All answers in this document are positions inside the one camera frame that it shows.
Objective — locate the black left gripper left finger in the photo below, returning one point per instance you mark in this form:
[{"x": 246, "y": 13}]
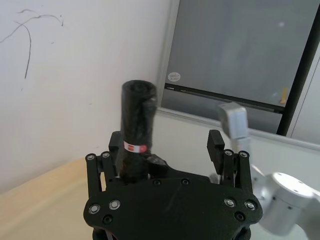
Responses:
[{"x": 96, "y": 172}]

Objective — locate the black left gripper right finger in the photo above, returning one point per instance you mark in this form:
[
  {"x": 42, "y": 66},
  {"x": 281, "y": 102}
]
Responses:
[{"x": 215, "y": 150}]

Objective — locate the black plastic bag roll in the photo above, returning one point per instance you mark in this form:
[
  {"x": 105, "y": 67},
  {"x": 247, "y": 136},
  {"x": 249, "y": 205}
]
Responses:
[{"x": 136, "y": 117}]

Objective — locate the round white window sticker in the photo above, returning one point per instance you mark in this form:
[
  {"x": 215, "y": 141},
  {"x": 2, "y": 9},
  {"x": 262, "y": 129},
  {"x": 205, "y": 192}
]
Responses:
[{"x": 174, "y": 77}]

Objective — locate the grey framed glass window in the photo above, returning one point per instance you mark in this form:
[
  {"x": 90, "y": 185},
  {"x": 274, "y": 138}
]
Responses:
[{"x": 237, "y": 50}]

